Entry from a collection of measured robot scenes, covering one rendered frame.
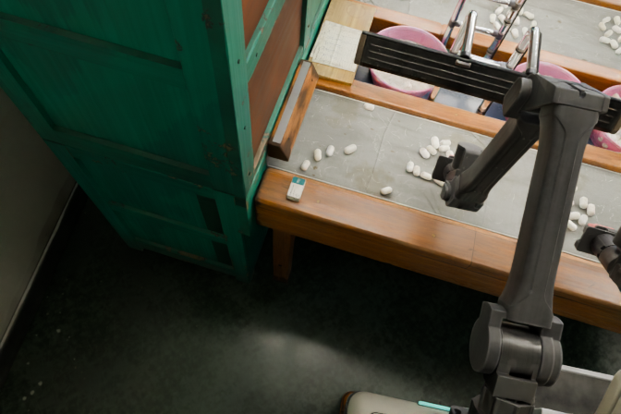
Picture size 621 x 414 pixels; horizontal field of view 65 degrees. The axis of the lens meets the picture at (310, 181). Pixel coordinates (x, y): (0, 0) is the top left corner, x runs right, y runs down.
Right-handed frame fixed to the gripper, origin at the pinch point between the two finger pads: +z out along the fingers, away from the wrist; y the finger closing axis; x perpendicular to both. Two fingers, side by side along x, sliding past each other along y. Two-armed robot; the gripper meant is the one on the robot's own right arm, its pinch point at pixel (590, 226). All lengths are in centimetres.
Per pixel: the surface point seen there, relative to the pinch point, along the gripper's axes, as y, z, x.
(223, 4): 83, -53, -35
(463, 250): 27.1, -2.9, 14.6
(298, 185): 73, -1, 11
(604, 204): -10.7, 19.5, -0.8
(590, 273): -5.6, 0.3, 12.1
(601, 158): -8.0, 28.0, -11.4
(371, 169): 55, 12, 5
